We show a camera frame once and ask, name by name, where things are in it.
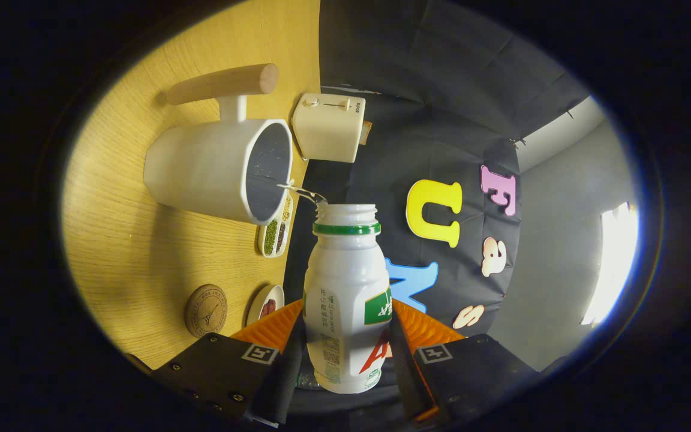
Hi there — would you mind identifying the round wooden coaster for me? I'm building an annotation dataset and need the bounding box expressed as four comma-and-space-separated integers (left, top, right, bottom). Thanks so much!
184, 284, 228, 338

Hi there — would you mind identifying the wooden table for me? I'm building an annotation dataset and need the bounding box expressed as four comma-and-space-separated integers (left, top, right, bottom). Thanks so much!
61, 0, 321, 370

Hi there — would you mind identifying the white juice bottle green label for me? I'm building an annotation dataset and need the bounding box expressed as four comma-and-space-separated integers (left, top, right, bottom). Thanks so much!
302, 203, 393, 395

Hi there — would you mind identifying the clear juice stream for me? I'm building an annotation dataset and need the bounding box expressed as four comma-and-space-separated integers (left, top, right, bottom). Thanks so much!
266, 175, 328, 206

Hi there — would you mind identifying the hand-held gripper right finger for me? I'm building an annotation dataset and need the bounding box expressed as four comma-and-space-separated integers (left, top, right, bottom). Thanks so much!
389, 300, 538, 424

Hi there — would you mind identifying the round white plate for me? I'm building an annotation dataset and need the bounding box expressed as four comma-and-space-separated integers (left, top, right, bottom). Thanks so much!
246, 284, 285, 328

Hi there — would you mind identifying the white divided dish of beans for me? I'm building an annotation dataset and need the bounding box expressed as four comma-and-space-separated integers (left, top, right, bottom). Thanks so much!
258, 192, 294, 259

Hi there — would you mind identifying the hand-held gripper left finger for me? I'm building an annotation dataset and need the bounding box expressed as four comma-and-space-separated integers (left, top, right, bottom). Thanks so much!
127, 299, 305, 428

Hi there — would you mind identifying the cream toaster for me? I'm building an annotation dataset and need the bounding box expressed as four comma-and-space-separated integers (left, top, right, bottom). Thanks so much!
291, 92, 366, 164

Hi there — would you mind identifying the black backdrop cloth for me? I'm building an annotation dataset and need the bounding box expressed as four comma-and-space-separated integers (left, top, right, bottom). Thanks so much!
283, 0, 592, 415

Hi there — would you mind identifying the white cup with wooden handle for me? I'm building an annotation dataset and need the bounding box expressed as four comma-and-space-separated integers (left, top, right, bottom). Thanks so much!
143, 63, 294, 226

